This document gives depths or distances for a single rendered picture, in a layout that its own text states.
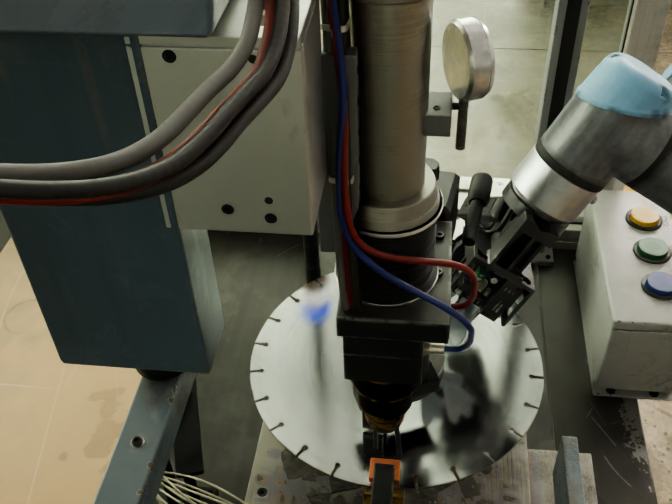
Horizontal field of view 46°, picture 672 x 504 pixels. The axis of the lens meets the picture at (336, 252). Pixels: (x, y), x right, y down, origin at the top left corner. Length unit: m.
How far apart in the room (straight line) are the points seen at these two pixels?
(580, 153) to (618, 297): 0.39
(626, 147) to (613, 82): 0.06
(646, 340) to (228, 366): 0.58
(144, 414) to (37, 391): 0.47
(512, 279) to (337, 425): 0.24
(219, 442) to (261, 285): 0.30
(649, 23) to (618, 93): 0.45
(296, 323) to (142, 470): 0.30
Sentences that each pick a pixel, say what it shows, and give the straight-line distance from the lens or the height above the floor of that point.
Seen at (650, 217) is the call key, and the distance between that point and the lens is 1.24.
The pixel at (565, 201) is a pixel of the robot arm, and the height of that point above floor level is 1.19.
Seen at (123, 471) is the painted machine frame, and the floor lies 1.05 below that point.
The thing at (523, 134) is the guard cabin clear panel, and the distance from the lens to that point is 1.27.
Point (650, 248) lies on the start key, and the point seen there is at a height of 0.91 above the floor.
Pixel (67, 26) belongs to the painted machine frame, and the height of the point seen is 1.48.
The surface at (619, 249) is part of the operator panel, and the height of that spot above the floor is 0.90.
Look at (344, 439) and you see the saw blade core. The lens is 0.85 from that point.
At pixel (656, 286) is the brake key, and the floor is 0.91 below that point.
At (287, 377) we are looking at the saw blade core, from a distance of 0.91.
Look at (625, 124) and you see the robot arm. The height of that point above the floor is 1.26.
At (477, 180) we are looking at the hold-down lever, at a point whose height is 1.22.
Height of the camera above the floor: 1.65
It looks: 42 degrees down
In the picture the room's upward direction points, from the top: 3 degrees counter-clockwise
